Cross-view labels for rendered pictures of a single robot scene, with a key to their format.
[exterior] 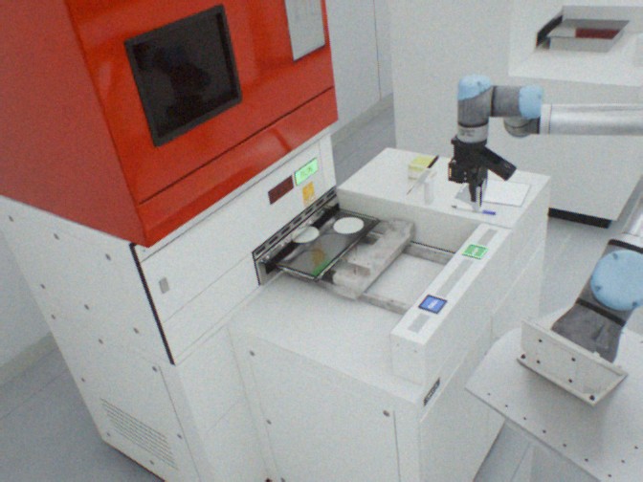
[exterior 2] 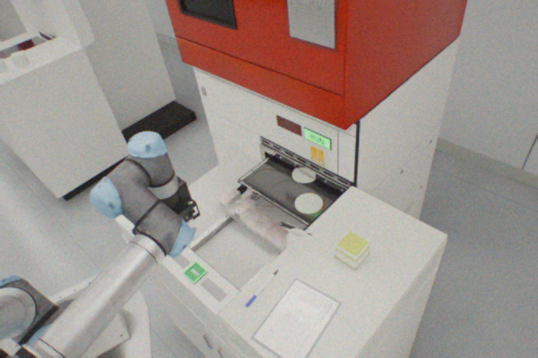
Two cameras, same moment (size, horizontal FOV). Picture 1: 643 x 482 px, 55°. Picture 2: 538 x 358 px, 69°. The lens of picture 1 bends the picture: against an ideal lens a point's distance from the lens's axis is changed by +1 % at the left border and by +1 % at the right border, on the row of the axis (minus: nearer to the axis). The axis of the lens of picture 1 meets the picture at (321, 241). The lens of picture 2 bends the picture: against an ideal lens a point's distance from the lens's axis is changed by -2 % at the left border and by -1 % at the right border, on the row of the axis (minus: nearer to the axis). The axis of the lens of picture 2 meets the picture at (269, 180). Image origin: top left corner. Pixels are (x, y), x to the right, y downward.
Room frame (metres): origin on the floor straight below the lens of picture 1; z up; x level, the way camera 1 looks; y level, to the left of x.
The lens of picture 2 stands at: (1.77, -1.05, 1.94)
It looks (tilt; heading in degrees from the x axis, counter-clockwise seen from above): 44 degrees down; 100
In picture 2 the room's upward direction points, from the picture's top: 9 degrees counter-clockwise
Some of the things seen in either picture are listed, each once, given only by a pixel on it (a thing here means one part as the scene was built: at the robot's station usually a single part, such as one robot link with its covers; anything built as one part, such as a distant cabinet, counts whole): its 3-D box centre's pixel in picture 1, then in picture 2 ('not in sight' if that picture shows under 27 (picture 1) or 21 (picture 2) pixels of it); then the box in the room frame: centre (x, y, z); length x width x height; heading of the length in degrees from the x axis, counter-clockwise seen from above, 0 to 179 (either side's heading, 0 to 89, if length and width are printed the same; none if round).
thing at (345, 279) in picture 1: (347, 279); (229, 198); (1.43, -0.06, 0.89); 0.08 x 0.03 x 0.03; 50
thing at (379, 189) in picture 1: (441, 200); (338, 286); (1.81, -0.43, 0.89); 0.62 x 0.35 x 0.14; 50
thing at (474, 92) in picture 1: (475, 100); (150, 159); (1.40, -0.42, 1.40); 0.09 x 0.08 x 0.11; 65
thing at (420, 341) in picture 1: (455, 296); (176, 264); (1.29, -0.34, 0.89); 0.55 x 0.09 x 0.14; 140
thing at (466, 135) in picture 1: (472, 131); (160, 182); (1.40, -0.41, 1.33); 0.08 x 0.08 x 0.05
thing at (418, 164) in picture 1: (422, 169); (352, 250); (1.85, -0.38, 1.00); 0.07 x 0.07 x 0.07; 51
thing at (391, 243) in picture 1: (375, 259); (261, 223); (1.56, -0.16, 0.87); 0.36 x 0.08 x 0.03; 140
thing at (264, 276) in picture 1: (300, 237); (302, 173); (1.70, 0.06, 0.89); 0.44 x 0.02 x 0.10; 140
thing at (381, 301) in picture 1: (354, 292); (235, 212); (1.45, -0.08, 0.84); 0.50 x 0.02 x 0.03; 50
